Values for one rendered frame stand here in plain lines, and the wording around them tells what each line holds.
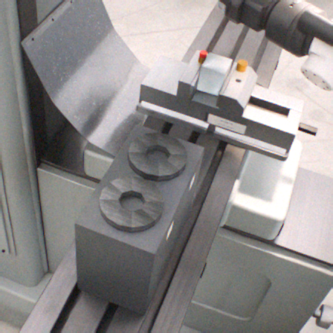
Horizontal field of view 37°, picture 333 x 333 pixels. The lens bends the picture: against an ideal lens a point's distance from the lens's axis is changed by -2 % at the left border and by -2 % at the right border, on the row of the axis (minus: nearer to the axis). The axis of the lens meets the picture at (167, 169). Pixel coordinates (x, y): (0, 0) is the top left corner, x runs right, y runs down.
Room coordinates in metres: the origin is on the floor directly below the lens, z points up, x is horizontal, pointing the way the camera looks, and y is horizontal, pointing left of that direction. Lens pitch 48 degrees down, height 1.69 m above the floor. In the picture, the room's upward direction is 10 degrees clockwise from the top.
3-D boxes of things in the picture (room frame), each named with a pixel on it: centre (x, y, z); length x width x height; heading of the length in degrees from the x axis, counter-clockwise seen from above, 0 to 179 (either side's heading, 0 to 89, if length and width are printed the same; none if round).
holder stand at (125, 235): (0.48, 0.03, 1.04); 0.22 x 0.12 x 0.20; 167
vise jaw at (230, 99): (0.86, -0.12, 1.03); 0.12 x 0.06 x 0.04; 167
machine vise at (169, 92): (0.87, -0.09, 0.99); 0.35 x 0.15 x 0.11; 77
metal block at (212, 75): (0.88, -0.07, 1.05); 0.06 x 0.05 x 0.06; 167
